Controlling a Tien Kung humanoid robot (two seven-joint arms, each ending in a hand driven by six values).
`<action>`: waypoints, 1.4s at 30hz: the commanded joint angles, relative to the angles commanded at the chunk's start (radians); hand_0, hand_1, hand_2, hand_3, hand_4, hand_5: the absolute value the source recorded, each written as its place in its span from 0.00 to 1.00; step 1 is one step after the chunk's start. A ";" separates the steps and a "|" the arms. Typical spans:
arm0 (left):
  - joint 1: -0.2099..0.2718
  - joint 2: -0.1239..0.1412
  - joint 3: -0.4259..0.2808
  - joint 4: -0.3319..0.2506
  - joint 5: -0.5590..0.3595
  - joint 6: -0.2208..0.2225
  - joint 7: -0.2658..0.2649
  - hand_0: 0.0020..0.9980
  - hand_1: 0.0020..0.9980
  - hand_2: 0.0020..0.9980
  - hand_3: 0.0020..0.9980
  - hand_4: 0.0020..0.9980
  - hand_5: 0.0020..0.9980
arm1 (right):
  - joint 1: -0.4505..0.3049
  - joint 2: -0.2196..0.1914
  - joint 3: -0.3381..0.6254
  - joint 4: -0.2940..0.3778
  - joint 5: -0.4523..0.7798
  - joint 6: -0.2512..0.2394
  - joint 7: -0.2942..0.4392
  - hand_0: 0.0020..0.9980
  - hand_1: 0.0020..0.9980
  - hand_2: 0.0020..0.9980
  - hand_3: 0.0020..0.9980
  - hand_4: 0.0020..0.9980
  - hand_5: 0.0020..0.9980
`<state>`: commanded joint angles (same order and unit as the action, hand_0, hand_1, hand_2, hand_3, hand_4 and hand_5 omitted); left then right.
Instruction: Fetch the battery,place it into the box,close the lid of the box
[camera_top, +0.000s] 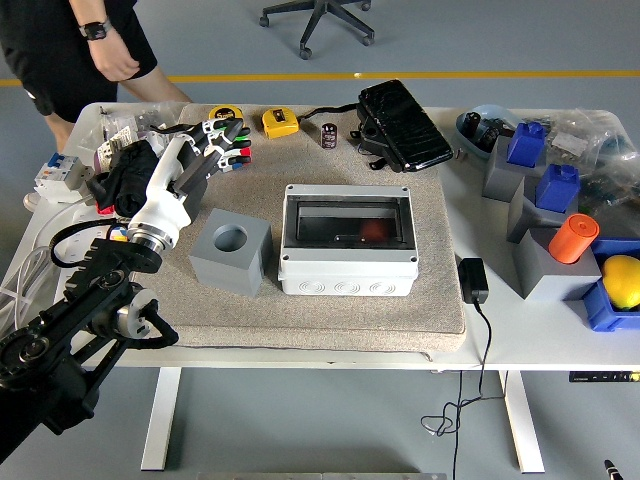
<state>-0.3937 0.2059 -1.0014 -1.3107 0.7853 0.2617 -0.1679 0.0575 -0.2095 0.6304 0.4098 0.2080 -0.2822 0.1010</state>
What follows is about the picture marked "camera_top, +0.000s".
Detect person's left hand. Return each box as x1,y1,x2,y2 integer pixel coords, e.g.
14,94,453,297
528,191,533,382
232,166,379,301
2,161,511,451
91,27,142,81

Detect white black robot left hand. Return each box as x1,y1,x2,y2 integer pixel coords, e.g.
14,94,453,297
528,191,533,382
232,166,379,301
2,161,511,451
128,117,253,241

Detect transparent hinged box lid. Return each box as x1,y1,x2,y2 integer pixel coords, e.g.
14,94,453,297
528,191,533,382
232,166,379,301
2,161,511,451
291,198,409,247

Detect orange cylinder battery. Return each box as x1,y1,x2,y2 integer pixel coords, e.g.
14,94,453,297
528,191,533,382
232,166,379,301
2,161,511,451
360,219,389,242
548,213,600,265

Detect grey plastic junction box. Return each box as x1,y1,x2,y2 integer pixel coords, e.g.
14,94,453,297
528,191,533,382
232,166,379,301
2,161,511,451
278,183,420,296

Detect black wrist watch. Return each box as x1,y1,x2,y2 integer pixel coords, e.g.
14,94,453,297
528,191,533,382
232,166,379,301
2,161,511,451
78,17,112,41

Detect black cloth bundle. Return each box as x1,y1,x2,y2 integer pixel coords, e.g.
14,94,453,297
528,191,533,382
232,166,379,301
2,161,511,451
87,139,164,219

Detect clear plastic parts bags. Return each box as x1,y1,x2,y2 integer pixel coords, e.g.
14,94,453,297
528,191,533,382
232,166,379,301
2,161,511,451
97,101,179,161

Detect purple white packet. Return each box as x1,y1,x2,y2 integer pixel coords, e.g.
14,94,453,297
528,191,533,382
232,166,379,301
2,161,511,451
93,139,124,174

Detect person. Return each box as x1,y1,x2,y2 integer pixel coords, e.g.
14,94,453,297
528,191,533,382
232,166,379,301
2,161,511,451
0,0,194,154

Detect white plug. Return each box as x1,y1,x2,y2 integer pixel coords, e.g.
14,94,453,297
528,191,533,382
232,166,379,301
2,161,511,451
79,163,99,194

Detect black table control panel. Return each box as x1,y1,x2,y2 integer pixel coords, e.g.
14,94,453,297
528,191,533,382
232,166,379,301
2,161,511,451
568,370,640,384

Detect large colourful puzzle cube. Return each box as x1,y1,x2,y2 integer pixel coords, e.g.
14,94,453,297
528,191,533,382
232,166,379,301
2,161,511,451
234,127,253,169

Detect grey block with round hole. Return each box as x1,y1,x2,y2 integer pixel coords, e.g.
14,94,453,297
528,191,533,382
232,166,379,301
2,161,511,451
188,207,274,299

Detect white table leg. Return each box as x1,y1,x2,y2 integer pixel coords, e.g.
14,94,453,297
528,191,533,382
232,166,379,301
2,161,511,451
497,370,546,475
141,367,182,472

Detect yellow tape measure black disc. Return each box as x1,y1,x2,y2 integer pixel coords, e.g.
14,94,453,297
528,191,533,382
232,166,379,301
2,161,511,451
208,105,245,126

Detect white circuit breaker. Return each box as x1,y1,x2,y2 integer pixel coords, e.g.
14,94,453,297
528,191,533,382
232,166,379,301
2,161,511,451
33,152,81,204

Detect blue plastic bin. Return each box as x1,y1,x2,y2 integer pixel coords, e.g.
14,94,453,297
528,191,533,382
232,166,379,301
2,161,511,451
582,238,640,333

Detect yellow lemon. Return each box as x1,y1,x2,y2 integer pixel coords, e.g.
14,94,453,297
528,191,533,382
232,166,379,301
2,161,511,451
601,254,640,311

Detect grey holder block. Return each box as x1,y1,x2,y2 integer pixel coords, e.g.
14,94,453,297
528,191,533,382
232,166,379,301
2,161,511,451
506,175,581,245
482,135,549,204
510,227,604,302

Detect grey-brown felt mat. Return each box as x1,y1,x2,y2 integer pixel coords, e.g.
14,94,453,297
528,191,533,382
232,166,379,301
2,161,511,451
135,103,469,354

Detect black office chair base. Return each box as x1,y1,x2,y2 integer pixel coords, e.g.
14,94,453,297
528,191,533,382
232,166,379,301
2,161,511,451
259,0,376,61

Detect black power adapter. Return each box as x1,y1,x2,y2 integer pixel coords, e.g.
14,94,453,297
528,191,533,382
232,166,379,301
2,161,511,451
458,257,490,305

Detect glossy black pouch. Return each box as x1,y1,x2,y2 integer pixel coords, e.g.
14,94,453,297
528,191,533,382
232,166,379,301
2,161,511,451
352,79,455,174

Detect blue plastic block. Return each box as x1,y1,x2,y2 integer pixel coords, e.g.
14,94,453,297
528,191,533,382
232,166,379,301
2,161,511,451
534,163,582,214
506,122,549,169

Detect blue-grey bowl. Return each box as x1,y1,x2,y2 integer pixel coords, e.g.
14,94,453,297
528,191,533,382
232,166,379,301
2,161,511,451
455,104,521,161

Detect large clear plastic bag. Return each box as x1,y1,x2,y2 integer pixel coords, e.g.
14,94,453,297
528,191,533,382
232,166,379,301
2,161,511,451
519,108,640,241

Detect black tape measure strap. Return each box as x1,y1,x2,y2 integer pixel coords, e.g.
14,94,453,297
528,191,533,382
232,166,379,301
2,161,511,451
142,122,201,135
298,102,362,121

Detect white coiled cable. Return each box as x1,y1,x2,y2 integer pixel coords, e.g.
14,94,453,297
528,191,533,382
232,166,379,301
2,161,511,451
0,199,96,331

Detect black adapter cord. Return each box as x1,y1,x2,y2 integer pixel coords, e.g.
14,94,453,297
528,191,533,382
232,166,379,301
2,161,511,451
420,299,494,480

